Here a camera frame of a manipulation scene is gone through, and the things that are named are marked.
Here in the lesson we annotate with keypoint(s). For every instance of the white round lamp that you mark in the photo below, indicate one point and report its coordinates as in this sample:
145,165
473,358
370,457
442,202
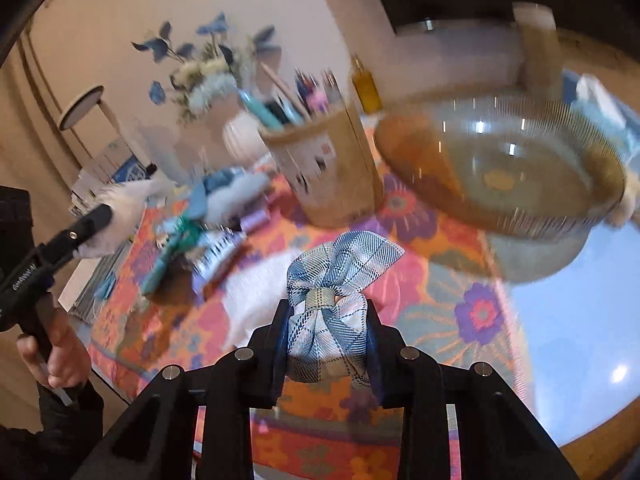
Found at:
82,105

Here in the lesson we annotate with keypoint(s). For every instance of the beige pen holder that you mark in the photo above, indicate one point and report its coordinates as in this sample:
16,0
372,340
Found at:
325,170

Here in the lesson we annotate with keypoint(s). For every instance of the person's left hand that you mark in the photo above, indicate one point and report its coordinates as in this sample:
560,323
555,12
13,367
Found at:
60,355

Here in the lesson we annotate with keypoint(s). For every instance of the white fluffy cloth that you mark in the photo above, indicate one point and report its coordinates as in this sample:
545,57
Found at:
255,295

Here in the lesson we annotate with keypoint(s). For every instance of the beige cardboard cylinder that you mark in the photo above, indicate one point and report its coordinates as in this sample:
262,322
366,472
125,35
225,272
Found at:
537,45

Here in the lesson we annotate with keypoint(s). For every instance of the person's left forearm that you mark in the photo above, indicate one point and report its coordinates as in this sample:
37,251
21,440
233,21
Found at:
55,435

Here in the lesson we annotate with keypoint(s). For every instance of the green cotton swab packet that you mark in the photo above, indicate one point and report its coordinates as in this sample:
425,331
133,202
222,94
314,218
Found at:
186,234

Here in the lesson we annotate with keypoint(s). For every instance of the bunch of pens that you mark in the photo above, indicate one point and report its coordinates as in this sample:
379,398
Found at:
295,95

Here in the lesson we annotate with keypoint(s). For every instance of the striped purple packet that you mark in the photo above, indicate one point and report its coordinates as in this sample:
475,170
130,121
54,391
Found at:
215,255

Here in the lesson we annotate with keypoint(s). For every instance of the white fluffy toy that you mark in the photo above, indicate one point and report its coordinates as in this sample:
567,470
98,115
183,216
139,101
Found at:
125,210

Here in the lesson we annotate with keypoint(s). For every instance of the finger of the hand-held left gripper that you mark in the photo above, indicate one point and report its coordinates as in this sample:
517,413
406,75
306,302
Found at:
80,230

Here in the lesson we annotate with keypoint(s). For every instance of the clear glass bowl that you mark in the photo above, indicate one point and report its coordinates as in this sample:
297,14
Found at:
500,180

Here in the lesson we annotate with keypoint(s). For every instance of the blue plaid fabric bow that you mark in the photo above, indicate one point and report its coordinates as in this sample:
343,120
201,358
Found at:
345,270

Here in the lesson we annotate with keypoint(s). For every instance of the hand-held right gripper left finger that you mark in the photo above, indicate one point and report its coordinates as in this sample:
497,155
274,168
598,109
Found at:
278,360

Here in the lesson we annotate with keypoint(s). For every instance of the yellow oil bottle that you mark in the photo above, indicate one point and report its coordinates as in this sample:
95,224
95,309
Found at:
366,87

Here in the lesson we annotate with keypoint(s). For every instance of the stack of white boxes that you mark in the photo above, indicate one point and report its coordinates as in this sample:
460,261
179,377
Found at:
107,167

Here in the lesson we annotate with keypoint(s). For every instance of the light blue tissue packet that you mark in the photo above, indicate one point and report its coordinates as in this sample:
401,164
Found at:
602,105

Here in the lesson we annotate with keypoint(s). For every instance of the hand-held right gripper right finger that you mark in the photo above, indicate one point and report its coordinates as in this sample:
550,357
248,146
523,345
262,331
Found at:
374,360

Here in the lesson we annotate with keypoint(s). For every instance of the purple thread spool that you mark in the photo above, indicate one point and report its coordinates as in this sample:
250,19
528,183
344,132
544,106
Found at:
254,221

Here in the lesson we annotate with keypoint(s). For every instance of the blue artificial flowers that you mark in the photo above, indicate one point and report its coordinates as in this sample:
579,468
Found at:
210,75

